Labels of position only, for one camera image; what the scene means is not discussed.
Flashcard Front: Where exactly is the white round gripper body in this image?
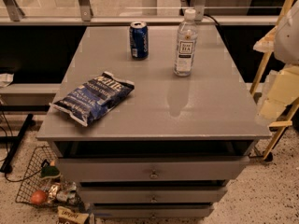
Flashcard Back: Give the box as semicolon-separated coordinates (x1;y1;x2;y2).
274;1;299;65

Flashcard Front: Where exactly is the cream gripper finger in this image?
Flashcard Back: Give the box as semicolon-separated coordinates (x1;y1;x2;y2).
253;26;277;53
259;64;299;120

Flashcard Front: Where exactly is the clear plastic water bottle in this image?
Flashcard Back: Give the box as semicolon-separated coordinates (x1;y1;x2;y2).
174;8;198;77

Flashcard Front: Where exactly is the blue chip bag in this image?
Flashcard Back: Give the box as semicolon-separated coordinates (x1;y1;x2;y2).
51;72;135;127

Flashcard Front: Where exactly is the yellow snack bag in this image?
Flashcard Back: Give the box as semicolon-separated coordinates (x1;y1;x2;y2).
56;206;89;224

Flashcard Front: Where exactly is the blue soda can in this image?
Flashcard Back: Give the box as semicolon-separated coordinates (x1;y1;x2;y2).
129;21;149;60

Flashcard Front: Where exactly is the grey drawer cabinet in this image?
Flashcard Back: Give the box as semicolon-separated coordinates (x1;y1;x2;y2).
38;25;270;209

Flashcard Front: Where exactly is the top grey drawer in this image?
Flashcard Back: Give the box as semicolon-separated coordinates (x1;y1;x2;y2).
56;156;249;182

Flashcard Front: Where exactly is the grey drawer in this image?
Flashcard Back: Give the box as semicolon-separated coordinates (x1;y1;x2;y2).
78;187;227;204
91;204;214;218
56;156;249;182

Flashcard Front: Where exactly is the middle grey drawer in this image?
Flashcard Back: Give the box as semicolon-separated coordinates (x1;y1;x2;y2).
78;187;227;204

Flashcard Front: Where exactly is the bottom grey drawer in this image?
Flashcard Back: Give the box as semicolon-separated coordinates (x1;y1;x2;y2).
91;204;214;218

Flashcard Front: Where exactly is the crumpled silver wrapper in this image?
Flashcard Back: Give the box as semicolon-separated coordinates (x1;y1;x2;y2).
48;182;78;205

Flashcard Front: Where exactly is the green sponge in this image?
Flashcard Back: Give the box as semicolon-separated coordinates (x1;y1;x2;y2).
40;166;61;180

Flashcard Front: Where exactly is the white paper scrap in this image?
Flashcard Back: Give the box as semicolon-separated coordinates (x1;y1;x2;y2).
0;73;14;88

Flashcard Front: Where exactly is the red apple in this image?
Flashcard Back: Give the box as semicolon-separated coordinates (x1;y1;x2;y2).
30;189;48;205

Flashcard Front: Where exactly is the black metal stand leg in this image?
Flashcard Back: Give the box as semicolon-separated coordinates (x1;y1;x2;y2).
0;105;50;174

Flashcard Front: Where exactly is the black wire basket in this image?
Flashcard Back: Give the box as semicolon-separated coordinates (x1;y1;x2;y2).
14;145;83;208

